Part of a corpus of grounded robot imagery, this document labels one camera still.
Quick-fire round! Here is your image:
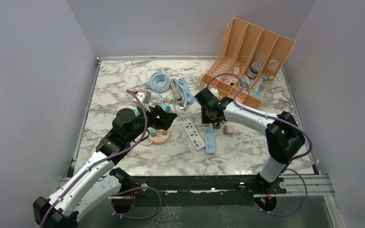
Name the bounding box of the blue coiled cable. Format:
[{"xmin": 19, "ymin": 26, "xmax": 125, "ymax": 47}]
[{"xmin": 144, "ymin": 71, "xmax": 171, "ymax": 93}]

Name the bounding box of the blue long power strip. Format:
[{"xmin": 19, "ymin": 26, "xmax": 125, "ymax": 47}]
[{"xmin": 203, "ymin": 123, "xmax": 216, "ymax": 155}]

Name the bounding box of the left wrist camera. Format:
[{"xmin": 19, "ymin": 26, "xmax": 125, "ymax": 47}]
[{"xmin": 136, "ymin": 90, "xmax": 152, "ymax": 105}]

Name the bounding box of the green charger plug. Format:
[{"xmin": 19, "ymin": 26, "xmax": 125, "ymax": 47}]
[{"xmin": 148, "ymin": 127, "xmax": 157, "ymax": 137}]

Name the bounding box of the black mounting rail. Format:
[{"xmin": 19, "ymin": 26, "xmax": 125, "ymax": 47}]
[{"xmin": 109, "ymin": 168, "xmax": 287, "ymax": 207}]

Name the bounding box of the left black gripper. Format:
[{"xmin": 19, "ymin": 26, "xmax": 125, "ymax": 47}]
[{"xmin": 127, "ymin": 103, "xmax": 177, "ymax": 143}]

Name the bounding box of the light blue power cable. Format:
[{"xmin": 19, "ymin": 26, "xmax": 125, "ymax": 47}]
[{"xmin": 178, "ymin": 77, "xmax": 202, "ymax": 110}]

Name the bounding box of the white power strip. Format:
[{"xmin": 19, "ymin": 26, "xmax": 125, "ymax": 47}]
[{"xmin": 182, "ymin": 120, "xmax": 205, "ymax": 150}]

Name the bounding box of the orange file organizer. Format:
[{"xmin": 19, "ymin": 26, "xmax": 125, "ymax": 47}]
[{"xmin": 200, "ymin": 18, "xmax": 295, "ymax": 109}]

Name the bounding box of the pink round power strip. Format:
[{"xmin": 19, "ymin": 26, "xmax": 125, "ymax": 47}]
[{"xmin": 148, "ymin": 130, "xmax": 171, "ymax": 145}]

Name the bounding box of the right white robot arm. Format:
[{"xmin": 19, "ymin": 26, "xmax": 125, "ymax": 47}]
[{"xmin": 195, "ymin": 88, "xmax": 306, "ymax": 193}]

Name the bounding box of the yellow charger plug back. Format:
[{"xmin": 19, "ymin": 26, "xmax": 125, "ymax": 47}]
[{"xmin": 161, "ymin": 129, "xmax": 168, "ymax": 135}]

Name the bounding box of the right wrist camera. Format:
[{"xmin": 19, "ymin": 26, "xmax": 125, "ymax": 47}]
[{"xmin": 209, "ymin": 87, "xmax": 219, "ymax": 97}]

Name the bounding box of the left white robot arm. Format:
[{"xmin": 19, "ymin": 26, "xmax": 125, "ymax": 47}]
[{"xmin": 33, "ymin": 105, "xmax": 177, "ymax": 228}]

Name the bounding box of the grey power cable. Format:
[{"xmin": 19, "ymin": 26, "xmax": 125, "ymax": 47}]
[{"xmin": 170, "ymin": 78, "xmax": 186, "ymax": 111}]

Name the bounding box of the teal charger plug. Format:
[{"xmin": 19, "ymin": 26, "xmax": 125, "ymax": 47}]
[{"xmin": 161, "ymin": 104, "xmax": 170, "ymax": 112}]

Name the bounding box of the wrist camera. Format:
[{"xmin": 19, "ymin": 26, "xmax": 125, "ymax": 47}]
[
  {"xmin": 136, "ymin": 90, "xmax": 152, "ymax": 105},
  {"xmin": 209, "ymin": 87, "xmax": 219, "ymax": 97}
]

